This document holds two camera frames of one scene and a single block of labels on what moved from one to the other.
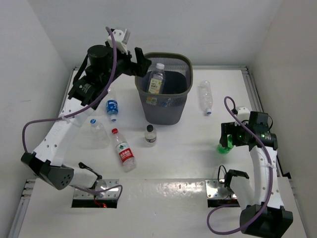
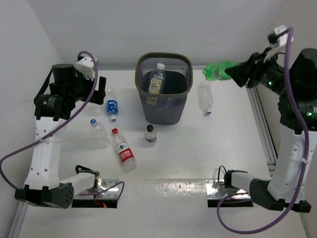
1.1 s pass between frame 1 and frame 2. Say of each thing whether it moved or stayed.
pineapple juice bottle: stayed
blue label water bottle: stayed
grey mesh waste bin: stayed
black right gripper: moved
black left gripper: moved
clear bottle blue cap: stayed
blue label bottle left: stayed
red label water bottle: stayed
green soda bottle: moved
